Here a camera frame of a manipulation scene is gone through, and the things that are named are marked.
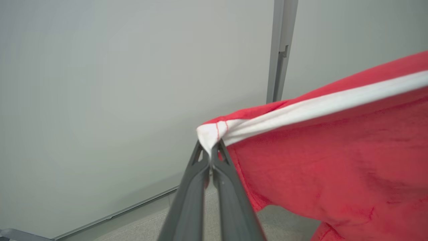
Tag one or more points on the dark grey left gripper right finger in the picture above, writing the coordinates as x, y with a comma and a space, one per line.
234, 207

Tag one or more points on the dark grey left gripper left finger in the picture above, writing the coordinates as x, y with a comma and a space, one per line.
187, 207

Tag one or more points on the red Bulls 23 garment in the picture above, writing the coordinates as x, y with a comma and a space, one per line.
334, 160

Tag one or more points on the grey partition joint post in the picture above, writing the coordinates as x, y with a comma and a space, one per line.
281, 50

